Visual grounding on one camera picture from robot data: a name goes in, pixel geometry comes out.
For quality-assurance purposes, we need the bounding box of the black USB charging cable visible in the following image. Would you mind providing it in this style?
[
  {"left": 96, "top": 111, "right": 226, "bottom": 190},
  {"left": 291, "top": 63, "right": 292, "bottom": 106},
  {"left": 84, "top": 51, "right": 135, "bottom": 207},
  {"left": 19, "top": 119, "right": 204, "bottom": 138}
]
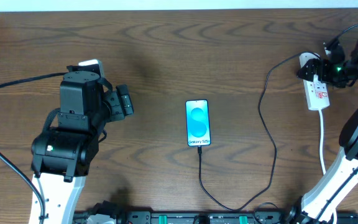
[{"left": 197, "top": 51, "right": 323, "bottom": 212}]

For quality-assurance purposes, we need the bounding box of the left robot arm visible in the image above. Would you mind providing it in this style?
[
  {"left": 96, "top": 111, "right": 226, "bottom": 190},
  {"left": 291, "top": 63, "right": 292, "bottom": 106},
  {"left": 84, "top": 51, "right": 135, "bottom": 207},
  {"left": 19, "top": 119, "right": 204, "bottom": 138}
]
[{"left": 29, "top": 60, "right": 134, "bottom": 223}]

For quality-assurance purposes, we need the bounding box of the white power strip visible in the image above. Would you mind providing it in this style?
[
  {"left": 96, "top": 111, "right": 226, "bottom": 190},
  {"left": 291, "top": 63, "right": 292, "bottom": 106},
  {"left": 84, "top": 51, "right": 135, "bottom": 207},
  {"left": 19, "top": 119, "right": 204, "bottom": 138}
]
[{"left": 297, "top": 52, "right": 330, "bottom": 113}]

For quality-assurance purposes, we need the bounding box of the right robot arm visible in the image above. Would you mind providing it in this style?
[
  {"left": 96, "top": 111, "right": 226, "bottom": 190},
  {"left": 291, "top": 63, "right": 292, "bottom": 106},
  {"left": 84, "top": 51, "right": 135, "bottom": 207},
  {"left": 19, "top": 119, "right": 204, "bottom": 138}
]
[{"left": 286, "top": 37, "right": 358, "bottom": 223}]

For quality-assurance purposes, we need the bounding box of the black left camera cable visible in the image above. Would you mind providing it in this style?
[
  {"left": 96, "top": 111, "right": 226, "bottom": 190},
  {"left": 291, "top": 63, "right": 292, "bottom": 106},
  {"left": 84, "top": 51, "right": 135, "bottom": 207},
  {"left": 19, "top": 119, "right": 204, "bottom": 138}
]
[{"left": 0, "top": 72, "right": 68, "bottom": 224}]

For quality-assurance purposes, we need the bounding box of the blue Galaxy smartphone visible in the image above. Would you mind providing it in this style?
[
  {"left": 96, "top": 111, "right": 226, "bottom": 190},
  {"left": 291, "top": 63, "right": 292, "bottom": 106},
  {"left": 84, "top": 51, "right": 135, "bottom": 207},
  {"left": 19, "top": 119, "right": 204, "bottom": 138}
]
[{"left": 185, "top": 100, "right": 211, "bottom": 147}]

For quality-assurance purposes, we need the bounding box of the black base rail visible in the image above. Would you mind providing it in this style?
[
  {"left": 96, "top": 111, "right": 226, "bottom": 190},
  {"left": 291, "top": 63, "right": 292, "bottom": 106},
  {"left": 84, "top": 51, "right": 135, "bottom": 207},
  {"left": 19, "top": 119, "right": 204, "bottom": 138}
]
[{"left": 73, "top": 200, "right": 358, "bottom": 224}]

